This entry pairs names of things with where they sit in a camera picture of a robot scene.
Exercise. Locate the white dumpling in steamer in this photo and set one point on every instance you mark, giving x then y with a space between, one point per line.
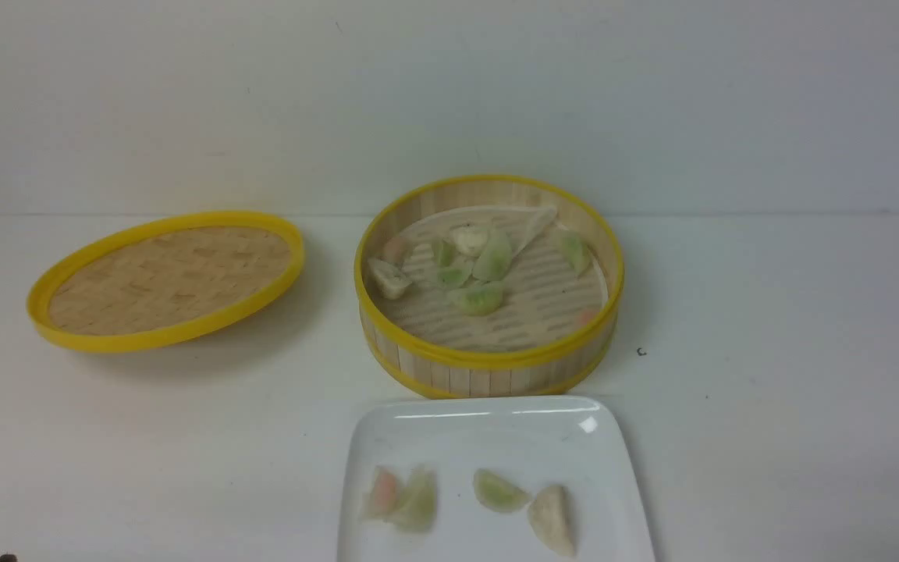
469 240
390 280

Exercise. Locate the yellow-rimmed bamboo steamer lid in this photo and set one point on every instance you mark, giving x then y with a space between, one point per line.
166 282

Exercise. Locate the white dumpling in steamer top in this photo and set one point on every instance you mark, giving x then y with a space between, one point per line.
469 240

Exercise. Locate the yellow-rimmed bamboo steamer basket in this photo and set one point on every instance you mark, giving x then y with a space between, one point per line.
532 344

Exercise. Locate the pink dumpling on plate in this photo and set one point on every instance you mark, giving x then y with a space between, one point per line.
380 501

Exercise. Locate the white dumpling in steamer left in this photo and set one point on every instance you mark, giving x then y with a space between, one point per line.
390 280

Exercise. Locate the pink dumpling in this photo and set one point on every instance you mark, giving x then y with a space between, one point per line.
396 250
380 501
586 316

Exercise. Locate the white dumpling on plate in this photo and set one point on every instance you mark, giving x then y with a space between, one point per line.
549 518

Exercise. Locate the white square plate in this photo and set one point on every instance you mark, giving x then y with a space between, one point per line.
532 442

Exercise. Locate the small green dumpling upper left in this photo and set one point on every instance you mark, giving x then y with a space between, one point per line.
443 252

